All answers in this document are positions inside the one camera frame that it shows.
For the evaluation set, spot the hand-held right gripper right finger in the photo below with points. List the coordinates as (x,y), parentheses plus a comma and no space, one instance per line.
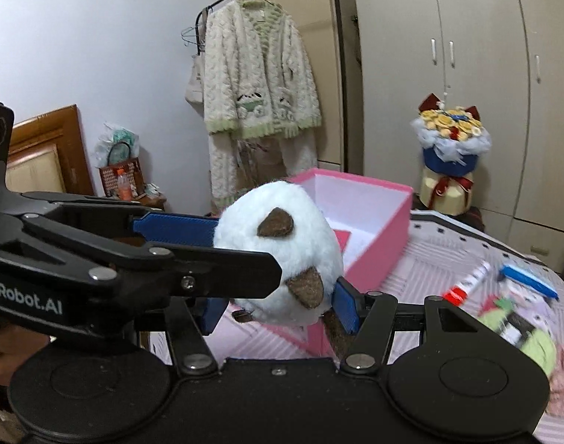
(347,307)

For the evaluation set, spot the white plush toy brown ears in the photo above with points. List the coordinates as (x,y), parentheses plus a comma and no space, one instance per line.
(296,245)

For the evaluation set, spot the white tote bag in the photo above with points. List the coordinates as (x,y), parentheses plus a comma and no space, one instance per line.
(195,83)

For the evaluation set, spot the beige wardrobe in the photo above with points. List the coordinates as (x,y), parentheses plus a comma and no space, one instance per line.
(402,55)

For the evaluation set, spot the white plastic bag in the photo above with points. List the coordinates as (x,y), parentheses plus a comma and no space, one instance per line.
(118,141)

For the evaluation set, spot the black metal clothes rack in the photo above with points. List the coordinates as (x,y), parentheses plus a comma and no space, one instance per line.
(340,55)

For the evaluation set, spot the flower bouquet blue wrap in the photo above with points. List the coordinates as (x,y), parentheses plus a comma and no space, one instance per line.
(451,148)

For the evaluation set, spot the green and white packet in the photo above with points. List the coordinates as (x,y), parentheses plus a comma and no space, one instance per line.
(534,342)

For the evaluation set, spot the wooden board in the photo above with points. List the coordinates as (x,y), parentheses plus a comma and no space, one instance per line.
(55,148)

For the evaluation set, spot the white red tube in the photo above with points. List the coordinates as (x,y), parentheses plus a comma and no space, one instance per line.
(469,282)

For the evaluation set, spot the blue white tissue pack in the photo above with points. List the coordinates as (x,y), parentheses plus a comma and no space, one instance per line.
(529,280)

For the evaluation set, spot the orange bottle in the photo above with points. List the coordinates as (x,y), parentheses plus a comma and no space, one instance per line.
(123,187)

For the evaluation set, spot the white fuzzy cardigan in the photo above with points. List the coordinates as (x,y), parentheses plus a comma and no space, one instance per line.
(259,69)

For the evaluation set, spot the pink box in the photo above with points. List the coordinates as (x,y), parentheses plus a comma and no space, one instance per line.
(388,236)

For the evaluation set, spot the person's left hand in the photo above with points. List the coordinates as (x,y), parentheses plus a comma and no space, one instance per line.
(0,356)

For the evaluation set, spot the woven basket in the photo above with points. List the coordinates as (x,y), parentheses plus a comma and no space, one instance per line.
(110,180)

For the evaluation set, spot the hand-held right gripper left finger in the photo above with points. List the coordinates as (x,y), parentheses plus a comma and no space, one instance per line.
(213,314)

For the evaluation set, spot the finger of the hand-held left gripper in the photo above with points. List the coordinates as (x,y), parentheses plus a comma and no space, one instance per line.
(180,230)
(226,273)

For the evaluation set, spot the flat white printed packet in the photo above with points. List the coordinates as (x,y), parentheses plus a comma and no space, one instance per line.
(518,295)

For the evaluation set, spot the black suitcase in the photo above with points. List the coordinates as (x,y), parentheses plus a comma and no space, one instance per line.
(474,220)

